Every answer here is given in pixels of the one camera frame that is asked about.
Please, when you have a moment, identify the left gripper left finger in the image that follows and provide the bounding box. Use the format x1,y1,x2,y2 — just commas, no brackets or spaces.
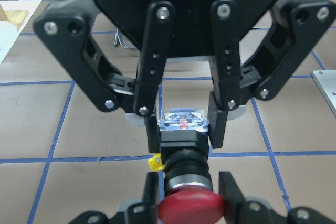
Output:
70,172,159,223

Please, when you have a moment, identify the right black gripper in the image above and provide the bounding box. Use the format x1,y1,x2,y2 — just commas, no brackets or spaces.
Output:
94,0,335,148

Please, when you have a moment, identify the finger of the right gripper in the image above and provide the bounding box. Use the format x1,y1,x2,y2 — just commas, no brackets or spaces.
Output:
33,0,175,153

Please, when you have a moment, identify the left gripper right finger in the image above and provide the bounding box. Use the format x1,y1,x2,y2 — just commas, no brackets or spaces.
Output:
218,172,335,223

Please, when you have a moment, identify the red emergency stop button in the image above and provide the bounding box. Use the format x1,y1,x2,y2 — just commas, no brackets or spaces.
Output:
149,108,225,223

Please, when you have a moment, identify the wooden cutting board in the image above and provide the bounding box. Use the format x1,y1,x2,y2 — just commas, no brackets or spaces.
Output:
0,6,28,30

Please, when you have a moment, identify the silver wire mesh shelf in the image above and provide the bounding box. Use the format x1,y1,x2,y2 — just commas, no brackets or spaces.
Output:
114,28,137,50

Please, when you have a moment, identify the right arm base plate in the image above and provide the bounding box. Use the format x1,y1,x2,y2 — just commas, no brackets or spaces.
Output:
312,70,335,115

